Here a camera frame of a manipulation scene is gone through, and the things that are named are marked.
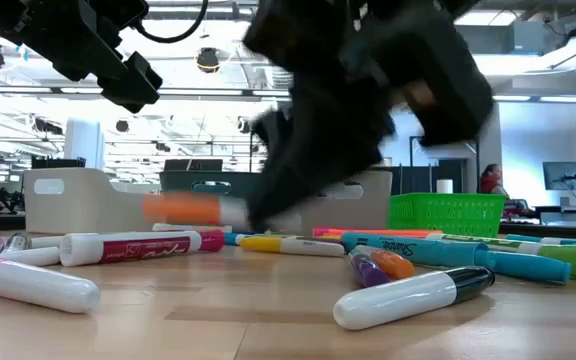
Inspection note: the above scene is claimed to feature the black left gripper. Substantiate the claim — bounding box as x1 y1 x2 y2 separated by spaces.
0 0 164 115

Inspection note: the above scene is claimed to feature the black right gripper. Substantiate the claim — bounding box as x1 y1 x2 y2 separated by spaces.
242 0 495 232

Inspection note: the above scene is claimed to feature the pink highlighter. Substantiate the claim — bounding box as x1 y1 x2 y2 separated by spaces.
312 227 349 239

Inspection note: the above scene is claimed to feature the yellow-capped white marker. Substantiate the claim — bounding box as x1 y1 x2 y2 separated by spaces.
239 235 346 259

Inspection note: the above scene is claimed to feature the purple-capped chunky white marker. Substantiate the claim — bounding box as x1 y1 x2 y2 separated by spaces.
346 249 393 289

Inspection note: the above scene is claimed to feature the teal Sharpie marker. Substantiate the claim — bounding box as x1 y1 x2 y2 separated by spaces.
341 231 573 286

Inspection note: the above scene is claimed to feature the black-capped chunky white marker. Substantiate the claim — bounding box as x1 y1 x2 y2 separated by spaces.
332 265 496 332

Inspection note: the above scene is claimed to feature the magenta thick Expo marker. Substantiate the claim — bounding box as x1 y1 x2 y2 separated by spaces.
59 229 226 268

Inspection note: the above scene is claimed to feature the green thick Expo marker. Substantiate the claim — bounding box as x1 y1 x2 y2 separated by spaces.
425 232 576 282

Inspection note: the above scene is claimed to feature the pink-capped chunky white marker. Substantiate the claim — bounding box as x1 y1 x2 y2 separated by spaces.
0 254 102 315

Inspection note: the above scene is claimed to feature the grey plastic bin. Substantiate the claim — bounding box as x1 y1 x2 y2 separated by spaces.
267 168 394 236

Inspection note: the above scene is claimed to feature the white pillar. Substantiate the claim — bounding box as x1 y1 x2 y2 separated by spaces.
63 118 105 171

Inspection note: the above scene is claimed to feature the dark laptop screen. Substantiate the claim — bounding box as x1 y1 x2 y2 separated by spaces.
163 158 225 173

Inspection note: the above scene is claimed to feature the dark partition screen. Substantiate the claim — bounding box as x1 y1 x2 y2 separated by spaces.
391 158 469 195

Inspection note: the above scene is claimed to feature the dark teal plastic bin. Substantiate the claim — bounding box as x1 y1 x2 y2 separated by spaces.
159 170 267 226

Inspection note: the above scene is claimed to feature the black monitor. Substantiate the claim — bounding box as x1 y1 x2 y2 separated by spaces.
30 156 87 170

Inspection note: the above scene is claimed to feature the green mesh plastic basket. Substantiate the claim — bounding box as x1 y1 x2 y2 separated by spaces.
387 192 507 239

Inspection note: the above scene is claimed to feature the white plastic bin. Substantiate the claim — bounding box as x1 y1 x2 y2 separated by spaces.
22 167 162 235

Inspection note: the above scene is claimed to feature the person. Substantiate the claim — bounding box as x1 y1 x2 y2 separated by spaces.
479 163 512 199

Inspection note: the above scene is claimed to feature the background desk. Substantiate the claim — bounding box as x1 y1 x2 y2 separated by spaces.
532 204 576 227

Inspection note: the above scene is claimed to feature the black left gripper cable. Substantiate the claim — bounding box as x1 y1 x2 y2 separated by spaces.
134 0 210 44

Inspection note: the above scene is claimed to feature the black frame stand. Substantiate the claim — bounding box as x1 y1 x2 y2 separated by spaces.
408 134 480 195

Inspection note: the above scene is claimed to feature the black table frame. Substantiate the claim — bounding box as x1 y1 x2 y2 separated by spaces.
497 221 576 239

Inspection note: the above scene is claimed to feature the dark wall monitor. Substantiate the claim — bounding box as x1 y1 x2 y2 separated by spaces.
542 160 576 192

